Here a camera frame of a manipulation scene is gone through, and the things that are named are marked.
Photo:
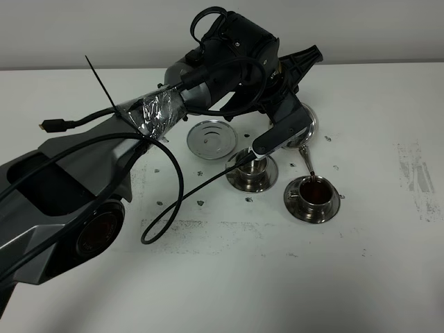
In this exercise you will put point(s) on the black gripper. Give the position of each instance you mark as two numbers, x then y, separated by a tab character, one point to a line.
279	99

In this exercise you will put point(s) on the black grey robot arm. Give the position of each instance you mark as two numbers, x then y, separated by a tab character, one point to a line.
62	204

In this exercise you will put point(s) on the stainless steel teapot coaster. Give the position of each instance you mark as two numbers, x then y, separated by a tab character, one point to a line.
211	139

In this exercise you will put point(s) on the far stainless steel teacup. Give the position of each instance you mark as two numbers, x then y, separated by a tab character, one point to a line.
251	170

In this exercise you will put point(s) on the stainless steel teacup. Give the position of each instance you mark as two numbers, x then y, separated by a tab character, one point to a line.
313	190
251	170

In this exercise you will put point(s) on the far stainless steel saucer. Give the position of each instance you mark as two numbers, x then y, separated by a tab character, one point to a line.
257	185

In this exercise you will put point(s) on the near stainless steel teacup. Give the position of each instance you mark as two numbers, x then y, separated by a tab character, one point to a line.
313	190

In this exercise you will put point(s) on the black zip tie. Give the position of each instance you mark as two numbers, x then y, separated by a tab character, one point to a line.
102	86

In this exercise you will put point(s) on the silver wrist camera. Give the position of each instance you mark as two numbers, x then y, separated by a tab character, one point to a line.
280	133

